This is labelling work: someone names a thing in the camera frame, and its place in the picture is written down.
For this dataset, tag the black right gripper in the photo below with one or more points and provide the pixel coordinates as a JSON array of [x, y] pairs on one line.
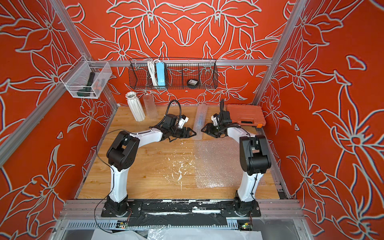
[[209, 129]]

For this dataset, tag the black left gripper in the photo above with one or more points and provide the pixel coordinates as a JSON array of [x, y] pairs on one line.
[[188, 133]]

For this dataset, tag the bubble wrap sheet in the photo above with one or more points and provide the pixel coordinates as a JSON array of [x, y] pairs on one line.
[[218, 164]]

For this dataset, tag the clear glass vase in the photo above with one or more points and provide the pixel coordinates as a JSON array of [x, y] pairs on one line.
[[150, 106]]

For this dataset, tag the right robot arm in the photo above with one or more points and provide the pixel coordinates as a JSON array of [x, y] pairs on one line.
[[254, 159]]

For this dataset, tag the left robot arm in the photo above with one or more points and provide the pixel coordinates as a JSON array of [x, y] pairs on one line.
[[122, 154]]

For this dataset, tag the orange tool case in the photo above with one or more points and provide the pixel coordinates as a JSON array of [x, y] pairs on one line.
[[247, 115]]

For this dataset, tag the small black device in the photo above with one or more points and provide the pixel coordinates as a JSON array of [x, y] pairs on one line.
[[192, 83]]

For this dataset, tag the light blue box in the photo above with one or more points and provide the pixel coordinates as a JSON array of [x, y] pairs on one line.
[[160, 68]]

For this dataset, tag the aluminium horizontal back bar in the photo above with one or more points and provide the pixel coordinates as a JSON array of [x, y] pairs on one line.
[[219, 63]]

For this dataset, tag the clear acrylic box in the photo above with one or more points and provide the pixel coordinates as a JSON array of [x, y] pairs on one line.
[[76, 77]]

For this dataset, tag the aluminium left side bar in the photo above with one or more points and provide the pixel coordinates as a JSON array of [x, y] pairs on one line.
[[22, 132]]

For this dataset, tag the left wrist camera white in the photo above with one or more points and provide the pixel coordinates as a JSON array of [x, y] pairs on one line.
[[183, 119]]

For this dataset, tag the black wire basket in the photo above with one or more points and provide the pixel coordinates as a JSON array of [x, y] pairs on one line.
[[144, 76]]

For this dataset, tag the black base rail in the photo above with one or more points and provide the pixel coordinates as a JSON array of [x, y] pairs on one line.
[[182, 213]]

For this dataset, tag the aluminium frame post right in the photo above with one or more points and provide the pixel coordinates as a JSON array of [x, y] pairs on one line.
[[289, 28]]

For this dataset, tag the aluminium frame post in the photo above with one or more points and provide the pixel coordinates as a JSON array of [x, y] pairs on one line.
[[289, 28], [79, 43]]

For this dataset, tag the aluminium frame post left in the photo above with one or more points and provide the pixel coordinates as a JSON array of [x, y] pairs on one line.
[[79, 43]]

